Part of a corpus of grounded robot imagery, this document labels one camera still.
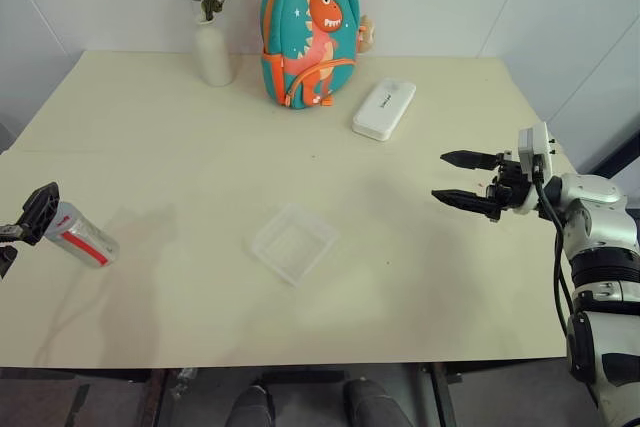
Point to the dark rounded shape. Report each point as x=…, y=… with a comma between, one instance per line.
x=372, y=407
x=252, y=409

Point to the black metal table leg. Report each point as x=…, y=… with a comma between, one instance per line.
x=440, y=397

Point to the clear plastic wrapper scrap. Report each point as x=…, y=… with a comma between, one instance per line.
x=184, y=383

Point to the teal dinosaur backpack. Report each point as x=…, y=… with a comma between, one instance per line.
x=310, y=37

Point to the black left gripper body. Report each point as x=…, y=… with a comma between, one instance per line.
x=7, y=252

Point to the rusty brown metal bar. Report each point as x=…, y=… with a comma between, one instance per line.
x=152, y=399

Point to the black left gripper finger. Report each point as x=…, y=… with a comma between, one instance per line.
x=41, y=212

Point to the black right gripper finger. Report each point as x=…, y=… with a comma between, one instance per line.
x=467, y=201
x=470, y=159

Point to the beige plush toy pendant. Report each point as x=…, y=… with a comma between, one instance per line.
x=368, y=34

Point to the white rectangular case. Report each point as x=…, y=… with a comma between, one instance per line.
x=384, y=107

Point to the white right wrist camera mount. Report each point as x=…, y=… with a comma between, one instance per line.
x=535, y=144

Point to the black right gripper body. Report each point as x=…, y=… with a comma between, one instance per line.
x=510, y=182

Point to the white red-labelled tube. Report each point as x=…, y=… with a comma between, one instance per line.
x=82, y=239

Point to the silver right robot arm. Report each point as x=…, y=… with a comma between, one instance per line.
x=600, y=227

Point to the clear plastic tray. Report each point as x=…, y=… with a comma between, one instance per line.
x=294, y=244

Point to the white ceramic vase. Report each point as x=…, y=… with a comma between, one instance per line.
x=213, y=54

